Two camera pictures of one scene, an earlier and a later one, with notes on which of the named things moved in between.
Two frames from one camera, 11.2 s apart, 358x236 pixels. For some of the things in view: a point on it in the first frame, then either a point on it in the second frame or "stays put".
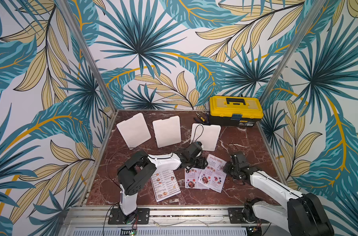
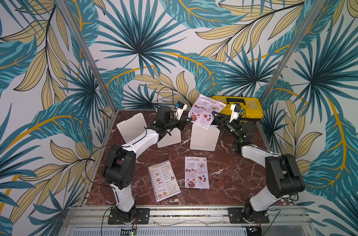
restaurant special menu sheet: x=212 y=176 → x=201 y=113
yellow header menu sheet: x=165 y=186 stays put
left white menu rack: x=134 y=131 stays put
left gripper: x=202 y=163 → x=183 y=122
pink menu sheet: x=192 y=179 stays put
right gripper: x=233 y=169 → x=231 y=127
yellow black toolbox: x=238 y=111 stays put
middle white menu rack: x=167 y=132 stays put
